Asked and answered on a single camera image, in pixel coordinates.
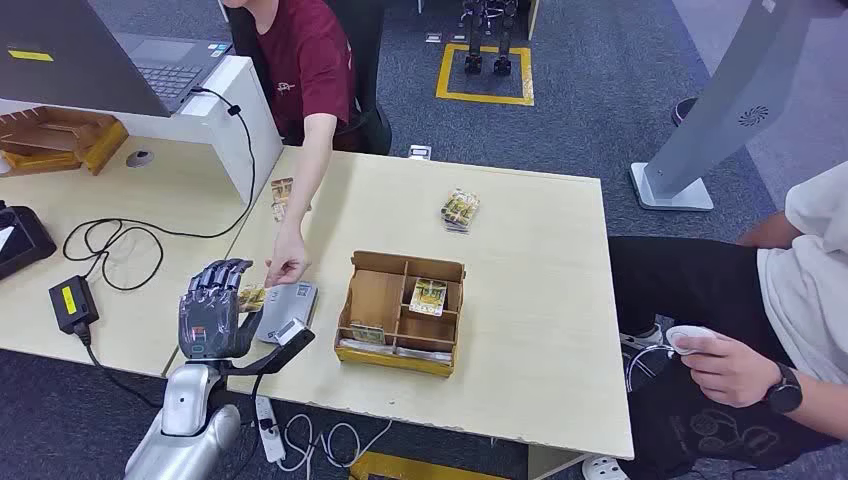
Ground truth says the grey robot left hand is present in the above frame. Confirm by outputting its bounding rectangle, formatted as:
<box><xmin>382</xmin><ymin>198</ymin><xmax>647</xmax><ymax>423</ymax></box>
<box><xmin>178</xmin><ymin>258</ymin><xmax>265</xmax><ymax>362</ymax></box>

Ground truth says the person's left hand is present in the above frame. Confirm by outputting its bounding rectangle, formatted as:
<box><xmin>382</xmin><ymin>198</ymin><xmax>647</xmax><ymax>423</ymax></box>
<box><xmin>674</xmin><ymin>331</ymin><xmax>774</xmax><ymax>410</ymax></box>
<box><xmin>264</xmin><ymin>223</ymin><xmax>312</xmax><ymax>289</ymax></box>

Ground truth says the white handheld device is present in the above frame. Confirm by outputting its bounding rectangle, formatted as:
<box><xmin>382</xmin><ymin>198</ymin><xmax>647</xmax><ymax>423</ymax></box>
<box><xmin>665</xmin><ymin>323</ymin><xmax>719</xmax><ymax>358</ymax></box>

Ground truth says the grey card reader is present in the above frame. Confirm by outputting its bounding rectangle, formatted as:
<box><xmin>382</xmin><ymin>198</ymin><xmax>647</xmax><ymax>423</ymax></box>
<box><xmin>254</xmin><ymin>281</ymin><xmax>320</xmax><ymax>346</ymax></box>

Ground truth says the small patterned card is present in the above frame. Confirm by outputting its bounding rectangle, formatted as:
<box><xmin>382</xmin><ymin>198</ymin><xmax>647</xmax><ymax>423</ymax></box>
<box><xmin>349</xmin><ymin>322</ymin><xmax>388</xmax><ymax>346</ymax></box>

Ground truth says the flat pale card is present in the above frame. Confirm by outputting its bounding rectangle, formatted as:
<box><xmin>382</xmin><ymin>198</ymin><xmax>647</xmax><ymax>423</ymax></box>
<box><xmin>395</xmin><ymin>346</ymin><xmax>456</xmax><ymax>366</ymax></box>
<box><xmin>338</xmin><ymin>338</ymin><xmax>398</xmax><ymax>357</ymax></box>

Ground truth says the person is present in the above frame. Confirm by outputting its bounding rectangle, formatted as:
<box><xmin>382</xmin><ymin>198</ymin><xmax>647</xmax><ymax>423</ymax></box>
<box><xmin>221</xmin><ymin>0</ymin><xmax>362</xmax><ymax>289</ymax></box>
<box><xmin>581</xmin><ymin>162</ymin><xmax>848</xmax><ymax>480</ymax></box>

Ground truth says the patterned room key card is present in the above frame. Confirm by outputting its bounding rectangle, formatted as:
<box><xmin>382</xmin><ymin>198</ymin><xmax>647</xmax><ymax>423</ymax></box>
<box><xmin>408</xmin><ymin>278</ymin><xmax>449</xmax><ymax>319</ymax></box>

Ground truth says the black wristwatch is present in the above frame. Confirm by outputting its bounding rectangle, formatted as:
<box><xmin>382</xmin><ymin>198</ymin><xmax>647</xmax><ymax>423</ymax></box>
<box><xmin>761</xmin><ymin>362</ymin><xmax>805</xmax><ymax>416</ymax></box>

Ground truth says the white shoe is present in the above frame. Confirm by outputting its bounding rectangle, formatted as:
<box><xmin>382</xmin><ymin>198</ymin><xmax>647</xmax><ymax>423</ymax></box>
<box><xmin>580</xmin><ymin>455</ymin><xmax>630</xmax><ymax>480</ymax></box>
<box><xmin>618</xmin><ymin>323</ymin><xmax>665</xmax><ymax>353</ymax></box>

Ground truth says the wooden compartment box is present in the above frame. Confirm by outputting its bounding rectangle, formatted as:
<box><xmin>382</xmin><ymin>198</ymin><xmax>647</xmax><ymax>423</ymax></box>
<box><xmin>333</xmin><ymin>249</ymin><xmax>467</xmax><ymax>380</ymax></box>

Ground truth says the white desk riser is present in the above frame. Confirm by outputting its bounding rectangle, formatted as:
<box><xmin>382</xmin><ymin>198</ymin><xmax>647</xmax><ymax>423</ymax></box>
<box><xmin>0</xmin><ymin>54</ymin><xmax>285</xmax><ymax>208</ymax></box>

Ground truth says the black power adapter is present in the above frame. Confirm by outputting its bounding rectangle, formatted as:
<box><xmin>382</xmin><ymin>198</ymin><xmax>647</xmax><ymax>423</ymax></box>
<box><xmin>47</xmin><ymin>274</ymin><xmax>101</xmax><ymax>337</ymax></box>

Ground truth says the white power strip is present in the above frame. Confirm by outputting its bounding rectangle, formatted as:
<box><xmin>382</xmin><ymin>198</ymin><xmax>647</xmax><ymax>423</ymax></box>
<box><xmin>253</xmin><ymin>395</ymin><xmax>288</xmax><ymax>464</ymax></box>

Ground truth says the black desktop terminal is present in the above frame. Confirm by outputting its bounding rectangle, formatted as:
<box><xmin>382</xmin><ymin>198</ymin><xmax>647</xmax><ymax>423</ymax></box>
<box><xmin>0</xmin><ymin>199</ymin><xmax>59</xmax><ymax>284</ymax></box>

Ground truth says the light wood desk leg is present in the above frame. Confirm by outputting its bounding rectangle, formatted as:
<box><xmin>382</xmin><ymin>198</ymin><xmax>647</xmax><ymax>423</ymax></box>
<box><xmin>527</xmin><ymin>444</ymin><xmax>592</xmax><ymax>480</ymax></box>

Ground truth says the wooden desk organizer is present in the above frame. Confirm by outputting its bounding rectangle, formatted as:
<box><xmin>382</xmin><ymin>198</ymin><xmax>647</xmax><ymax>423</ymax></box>
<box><xmin>0</xmin><ymin>105</ymin><xmax>131</xmax><ymax>179</ymax></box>

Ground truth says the black office chair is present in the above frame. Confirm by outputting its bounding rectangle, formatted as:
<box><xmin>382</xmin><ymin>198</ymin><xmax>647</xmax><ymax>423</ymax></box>
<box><xmin>225</xmin><ymin>0</ymin><xmax>393</xmax><ymax>158</ymax></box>

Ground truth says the yellow floor tape strip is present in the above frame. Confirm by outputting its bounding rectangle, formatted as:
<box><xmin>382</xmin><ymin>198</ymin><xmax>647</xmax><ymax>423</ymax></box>
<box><xmin>348</xmin><ymin>450</ymin><xmax>515</xmax><ymax>480</ymax></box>

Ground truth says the yellow floor tape square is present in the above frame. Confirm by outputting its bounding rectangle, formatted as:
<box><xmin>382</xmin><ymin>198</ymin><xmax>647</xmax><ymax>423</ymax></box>
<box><xmin>434</xmin><ymin>42</ymin><xmax>537</xmax><ymax>109</ymax></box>

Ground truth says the dark rounded object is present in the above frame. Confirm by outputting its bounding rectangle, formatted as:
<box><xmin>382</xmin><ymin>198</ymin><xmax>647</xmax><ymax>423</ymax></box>
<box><xmin>670</xmin><ymin>95</ymin><xmax>701</xmax><ymax>128</ymax></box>

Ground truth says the grey kiosk stand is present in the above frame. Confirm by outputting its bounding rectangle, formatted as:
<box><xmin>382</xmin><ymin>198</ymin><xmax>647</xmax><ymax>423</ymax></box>
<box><xmin>628</xmin><ymin>0</ymin><xmax>847</xmax><ymax>213</ymax></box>

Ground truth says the black legged stand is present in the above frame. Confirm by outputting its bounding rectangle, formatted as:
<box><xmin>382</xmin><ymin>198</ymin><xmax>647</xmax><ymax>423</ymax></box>
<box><xmin>460</xmin><ymin>0</ymin><xmax>525</xmax><ymax>77</ymax></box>

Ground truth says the dark grey laptop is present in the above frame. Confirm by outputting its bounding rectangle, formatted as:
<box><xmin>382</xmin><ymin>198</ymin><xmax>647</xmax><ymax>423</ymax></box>
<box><xmin>0</xmin><ymin>0</ymin><xmax>234</xmax><ymax>120</ymax></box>

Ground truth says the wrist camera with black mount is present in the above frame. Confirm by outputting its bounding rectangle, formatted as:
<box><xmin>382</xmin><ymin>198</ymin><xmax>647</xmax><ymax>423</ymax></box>
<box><xmin>225</xmin><ymin>317</ymin><xmax>317</xmax><ymax>379</ymax></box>

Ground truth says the chrome stool ring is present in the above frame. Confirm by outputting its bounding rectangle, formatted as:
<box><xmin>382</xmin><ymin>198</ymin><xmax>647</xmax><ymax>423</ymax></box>
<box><xmin>623</xmin><ymin>343</ymin><xmax>678</xmax><ymax>394</ymax></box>

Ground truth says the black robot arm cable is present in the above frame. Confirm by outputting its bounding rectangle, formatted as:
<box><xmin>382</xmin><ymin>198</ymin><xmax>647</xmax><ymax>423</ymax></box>
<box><xmin>225</xmin><ymin>372</ymin><xmax>268</xmax><ymax>480</ymax></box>

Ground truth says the black adapter mains cable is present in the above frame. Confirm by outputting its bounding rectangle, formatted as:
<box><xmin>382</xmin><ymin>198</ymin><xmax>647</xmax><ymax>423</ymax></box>
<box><xmin>72</xmin><ymin>322</ymin><xmax>164</xmax><ymax>411</ymax></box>

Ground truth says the white cable bundle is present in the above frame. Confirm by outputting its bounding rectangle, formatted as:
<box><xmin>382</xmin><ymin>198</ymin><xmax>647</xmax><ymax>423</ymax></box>
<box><xmin>276</xmin><ymin>413</ymin><xmax>394</xmax><ymax>474</ymax></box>

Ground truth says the black laptop power cable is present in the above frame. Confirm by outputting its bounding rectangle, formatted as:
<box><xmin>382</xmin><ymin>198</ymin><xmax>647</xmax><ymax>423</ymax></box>
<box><xmin>61</xmin><ymin>84</ymin><xmax>258</xmax><ymax>294</ymax></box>

